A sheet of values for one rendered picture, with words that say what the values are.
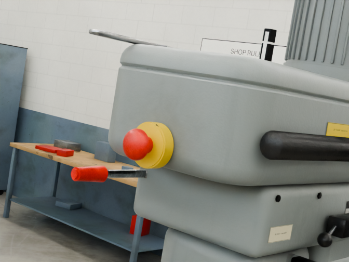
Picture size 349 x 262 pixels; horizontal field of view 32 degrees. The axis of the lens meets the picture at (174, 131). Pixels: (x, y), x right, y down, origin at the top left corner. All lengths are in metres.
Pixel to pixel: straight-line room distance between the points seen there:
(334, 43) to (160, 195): 0.41
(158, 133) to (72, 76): 7.04
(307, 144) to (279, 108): 0.06
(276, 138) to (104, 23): 6.83
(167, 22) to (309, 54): 5.72
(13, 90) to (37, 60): 0.52
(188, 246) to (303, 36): 0.44
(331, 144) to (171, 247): 0.30
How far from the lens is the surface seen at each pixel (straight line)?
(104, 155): 6.80
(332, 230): 0.95
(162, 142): 0.76
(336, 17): 1.10
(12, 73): 8.29
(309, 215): 0.92
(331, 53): 1.09
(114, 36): 0.84
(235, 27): 6.22
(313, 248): 1.03
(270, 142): 0.73
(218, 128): 0.74
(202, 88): 0.75
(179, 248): 0.94
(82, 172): 0.84
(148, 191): 0.93
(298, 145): 0.75
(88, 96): 7.54
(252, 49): 6.06
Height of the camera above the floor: 1.84
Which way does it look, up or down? 4 degrees down
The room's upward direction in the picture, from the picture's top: 9 degrees clockwise
